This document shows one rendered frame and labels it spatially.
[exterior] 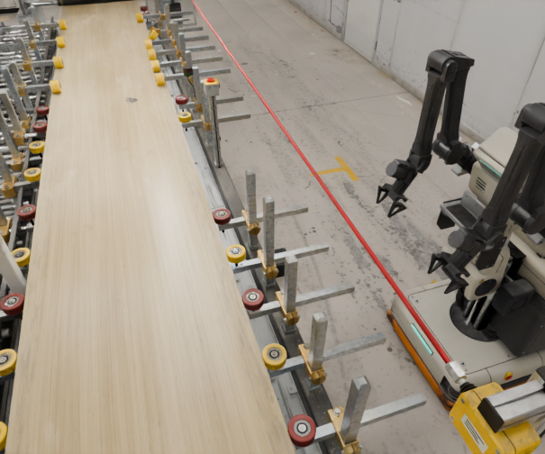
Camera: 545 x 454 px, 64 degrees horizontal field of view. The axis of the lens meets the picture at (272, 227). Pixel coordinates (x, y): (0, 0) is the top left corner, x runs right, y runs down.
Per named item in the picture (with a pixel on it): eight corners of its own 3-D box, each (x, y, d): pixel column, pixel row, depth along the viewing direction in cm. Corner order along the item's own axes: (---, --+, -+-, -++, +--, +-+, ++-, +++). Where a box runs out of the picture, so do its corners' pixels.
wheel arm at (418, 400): (418, 397, 140) (422, 390, 138) (424, 407, 138) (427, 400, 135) (292, 440, 130) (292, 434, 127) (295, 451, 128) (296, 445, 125)
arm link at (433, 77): (461, 60, 141) (440, 49, 149) (446, 63, 139) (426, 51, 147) (431, 171, 169) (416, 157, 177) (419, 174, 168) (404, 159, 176)
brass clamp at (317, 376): (312, 349, 156) (313, 340, 152) (327, 382, 146) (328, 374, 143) (295, 353, 154) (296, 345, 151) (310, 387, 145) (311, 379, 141)
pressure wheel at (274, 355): (276, 387, 143) (276, 368, 136) (257, 373, 147) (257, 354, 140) (290, 370, 148) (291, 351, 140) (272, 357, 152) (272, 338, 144)
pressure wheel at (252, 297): (251, 327, 161) (250, 307, 154) (239, 313, 166) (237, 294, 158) (267, 316, 165) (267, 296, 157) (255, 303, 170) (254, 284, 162)
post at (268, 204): (271, 281, 192) (271, 194, 160) (274, 286, 189) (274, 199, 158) (264, 283, 191) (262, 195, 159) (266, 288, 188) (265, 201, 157)
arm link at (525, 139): (569, 120, 110) (537, 102, 118) (551, 122, 108) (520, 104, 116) (504, 244, 138) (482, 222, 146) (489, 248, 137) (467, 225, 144)
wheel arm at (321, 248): (325, 248, 195) (326, 240, 192) (329, 252, 193) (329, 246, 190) (231, 269, 185) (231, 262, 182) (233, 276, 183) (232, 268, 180)
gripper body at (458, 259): (456, 276, 141) (472, 259, 138) (438, 254, 149) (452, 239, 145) (467, 278, 145) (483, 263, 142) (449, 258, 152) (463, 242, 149)
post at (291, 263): (290, 335, 178) (295, 252, 147) (293, 342, 176) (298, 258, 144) (282, 338, 178) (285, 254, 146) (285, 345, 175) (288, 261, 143)
